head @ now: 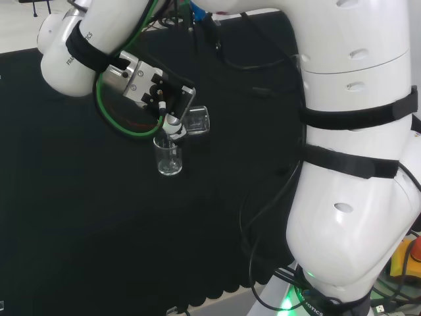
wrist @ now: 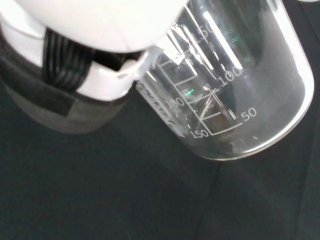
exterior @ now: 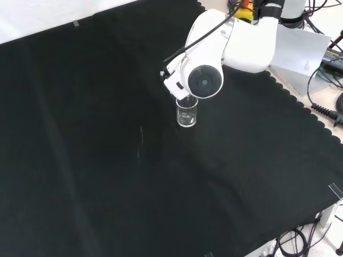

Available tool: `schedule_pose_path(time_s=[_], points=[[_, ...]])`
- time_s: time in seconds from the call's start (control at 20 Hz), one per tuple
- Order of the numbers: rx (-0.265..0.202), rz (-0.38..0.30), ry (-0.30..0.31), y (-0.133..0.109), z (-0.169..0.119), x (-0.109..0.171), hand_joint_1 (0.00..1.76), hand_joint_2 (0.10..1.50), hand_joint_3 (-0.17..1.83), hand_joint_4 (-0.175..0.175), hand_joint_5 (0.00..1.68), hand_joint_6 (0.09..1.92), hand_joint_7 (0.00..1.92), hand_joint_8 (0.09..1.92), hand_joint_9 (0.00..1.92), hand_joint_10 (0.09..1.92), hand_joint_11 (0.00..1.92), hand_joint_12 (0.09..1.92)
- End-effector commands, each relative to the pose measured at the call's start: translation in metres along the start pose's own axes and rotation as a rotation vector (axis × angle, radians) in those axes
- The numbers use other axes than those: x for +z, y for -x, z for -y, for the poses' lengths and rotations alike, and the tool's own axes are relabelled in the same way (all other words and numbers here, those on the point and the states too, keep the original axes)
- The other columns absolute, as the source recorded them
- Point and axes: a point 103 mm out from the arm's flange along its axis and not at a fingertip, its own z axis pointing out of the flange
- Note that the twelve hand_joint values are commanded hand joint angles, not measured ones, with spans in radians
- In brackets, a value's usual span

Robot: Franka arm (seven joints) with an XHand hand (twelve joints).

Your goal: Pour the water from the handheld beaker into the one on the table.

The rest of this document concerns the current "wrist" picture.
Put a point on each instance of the black bench cloth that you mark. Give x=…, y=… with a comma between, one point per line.
x=100, y=187

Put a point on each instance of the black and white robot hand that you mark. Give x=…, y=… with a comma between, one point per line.
x=100, y=22

